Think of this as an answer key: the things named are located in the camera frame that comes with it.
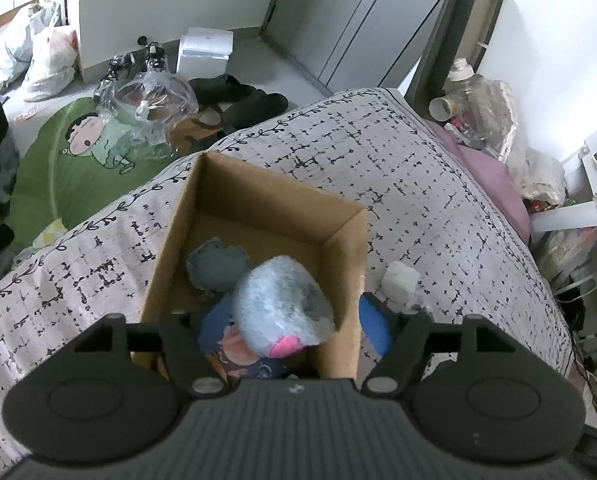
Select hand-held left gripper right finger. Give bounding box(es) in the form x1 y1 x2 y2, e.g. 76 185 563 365
358 292 529 397

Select black camera gear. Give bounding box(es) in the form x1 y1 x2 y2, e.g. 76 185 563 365
98 35 166 87

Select white desk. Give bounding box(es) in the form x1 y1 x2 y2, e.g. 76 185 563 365
528 107 597 233

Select white plastic bag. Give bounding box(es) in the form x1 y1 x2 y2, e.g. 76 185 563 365
22 27 79 103
3 0 59 81

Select black clothes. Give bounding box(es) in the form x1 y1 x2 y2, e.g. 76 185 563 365
188 74 289 128

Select clear plastic wrap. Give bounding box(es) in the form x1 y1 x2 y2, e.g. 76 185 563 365
471 79 521 161

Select clear plastic bottle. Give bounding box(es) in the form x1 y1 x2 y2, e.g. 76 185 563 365
445 57 490 111

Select white storage bin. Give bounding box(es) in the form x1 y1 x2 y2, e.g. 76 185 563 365
176 27 234 76

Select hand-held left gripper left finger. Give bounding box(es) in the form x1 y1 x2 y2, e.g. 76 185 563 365
72 312 229 397

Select clear plastic bag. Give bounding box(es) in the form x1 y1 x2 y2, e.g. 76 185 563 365
94 71 199 161

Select paper cup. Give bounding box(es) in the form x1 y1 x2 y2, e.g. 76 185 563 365
428 95 454 122

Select small white plush toy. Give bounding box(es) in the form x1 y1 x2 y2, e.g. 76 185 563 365
381 261 421 309

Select grey door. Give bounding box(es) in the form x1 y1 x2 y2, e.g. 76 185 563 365
263 0 464 96

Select pink pillow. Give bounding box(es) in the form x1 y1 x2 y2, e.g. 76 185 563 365
425 120 531 246

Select blue plush toy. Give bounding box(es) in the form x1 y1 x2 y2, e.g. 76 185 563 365
231 255 335 359

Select blue pouch with pink figure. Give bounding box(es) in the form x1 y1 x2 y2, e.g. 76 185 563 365
198 292 292 381

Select white fluffy blanket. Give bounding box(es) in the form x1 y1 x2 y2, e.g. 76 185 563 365
508 147 566 206

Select green cartoon floor mat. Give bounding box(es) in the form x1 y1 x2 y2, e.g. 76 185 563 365
8 97 179 246

